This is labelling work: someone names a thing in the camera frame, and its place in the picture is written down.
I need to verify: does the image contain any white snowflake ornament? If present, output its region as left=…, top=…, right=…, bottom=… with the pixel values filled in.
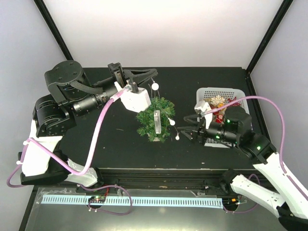
left=211, top=95, right=226, bottom=106

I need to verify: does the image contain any black frame post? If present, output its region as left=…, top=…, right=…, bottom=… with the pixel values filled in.
left=34, top=0, right=74, bottom=60
left=246, top=0, right=293, bottom=75

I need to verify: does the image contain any string light with white balls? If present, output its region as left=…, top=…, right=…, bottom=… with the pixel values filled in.
left=148, top=78, right=180, bottom=141

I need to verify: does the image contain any red star ornament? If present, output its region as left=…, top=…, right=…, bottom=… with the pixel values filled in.
left=228, top=96, right=242, bottom=106

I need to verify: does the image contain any left circuit board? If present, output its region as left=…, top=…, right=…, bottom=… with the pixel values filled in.
left=88, top=195, right=106, bottom=203

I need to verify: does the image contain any black frame post left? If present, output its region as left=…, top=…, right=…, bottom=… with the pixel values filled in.
left=34, top=0, right=74, bottom=60

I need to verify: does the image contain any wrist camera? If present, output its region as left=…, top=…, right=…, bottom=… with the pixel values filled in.
left=194, top=100, right=213, bottom=123
left=111, top=82, right=151, bottom=113

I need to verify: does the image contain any small green christmas tree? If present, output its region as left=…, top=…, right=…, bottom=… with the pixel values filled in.
left=136, top=97, right=175, bottom=142

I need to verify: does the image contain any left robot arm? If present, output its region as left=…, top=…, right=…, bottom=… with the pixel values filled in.
left=20, top=60, right=158, bottom=192

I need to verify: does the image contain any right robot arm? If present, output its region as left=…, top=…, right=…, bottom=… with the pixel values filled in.
left=179, top=106, right=308, bottom=231

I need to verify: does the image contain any right circuit board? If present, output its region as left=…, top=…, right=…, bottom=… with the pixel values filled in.
left=223, top=195, right=247, bottom=205

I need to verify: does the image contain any red santa ornament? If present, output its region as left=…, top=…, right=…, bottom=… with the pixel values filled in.
left=214, top=114, right=224, bottom=123

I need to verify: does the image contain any white slotted cable duct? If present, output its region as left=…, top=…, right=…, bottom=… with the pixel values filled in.
left=41, top=195, right=223, bottom=209

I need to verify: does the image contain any circuit board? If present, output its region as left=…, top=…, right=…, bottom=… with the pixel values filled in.
left=223, top=195, right=247, bottom=205
left=88, top=195, right=106, bottom=203

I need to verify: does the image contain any black frame post right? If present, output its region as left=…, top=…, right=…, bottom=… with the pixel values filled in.
left=246, top=0, right=293, bottom=75

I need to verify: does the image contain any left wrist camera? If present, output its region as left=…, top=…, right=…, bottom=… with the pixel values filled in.
left=111, top=82, right=151, bottom=113

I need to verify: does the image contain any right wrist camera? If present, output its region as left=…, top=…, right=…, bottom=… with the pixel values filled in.
left=194, top=100, right=213, bottom=123

